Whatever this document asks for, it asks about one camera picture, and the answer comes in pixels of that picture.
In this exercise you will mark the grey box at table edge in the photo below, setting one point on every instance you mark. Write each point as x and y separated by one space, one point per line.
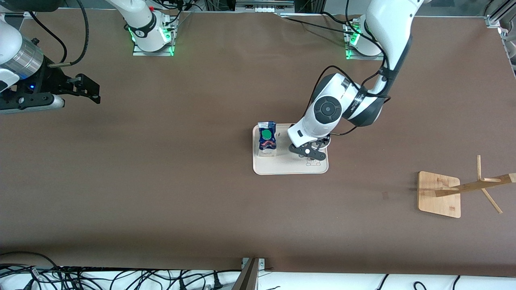
264 5

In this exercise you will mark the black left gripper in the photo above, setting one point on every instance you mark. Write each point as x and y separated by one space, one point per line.
325 141

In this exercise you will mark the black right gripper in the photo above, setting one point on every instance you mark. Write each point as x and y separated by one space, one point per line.
53 77

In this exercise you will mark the small metal bracket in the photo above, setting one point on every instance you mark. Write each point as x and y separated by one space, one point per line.
262 262

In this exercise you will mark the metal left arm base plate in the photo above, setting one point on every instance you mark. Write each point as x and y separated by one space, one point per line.
365 57

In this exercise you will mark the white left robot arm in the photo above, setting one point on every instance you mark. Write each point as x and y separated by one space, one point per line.
326 108

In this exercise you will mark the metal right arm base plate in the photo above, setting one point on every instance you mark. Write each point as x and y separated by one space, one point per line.
153 53

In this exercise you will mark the blue and white milk carton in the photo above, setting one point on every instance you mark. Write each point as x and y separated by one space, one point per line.
267 139

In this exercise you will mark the cream tray with rabbit print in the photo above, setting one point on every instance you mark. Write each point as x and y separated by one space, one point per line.
290 167

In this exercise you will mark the dark metal beam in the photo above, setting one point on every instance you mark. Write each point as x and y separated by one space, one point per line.
246 278

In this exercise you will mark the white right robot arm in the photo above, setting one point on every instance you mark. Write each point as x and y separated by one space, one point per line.
143 24

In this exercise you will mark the wooden cup stand with pegs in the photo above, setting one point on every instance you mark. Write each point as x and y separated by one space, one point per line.
439 201

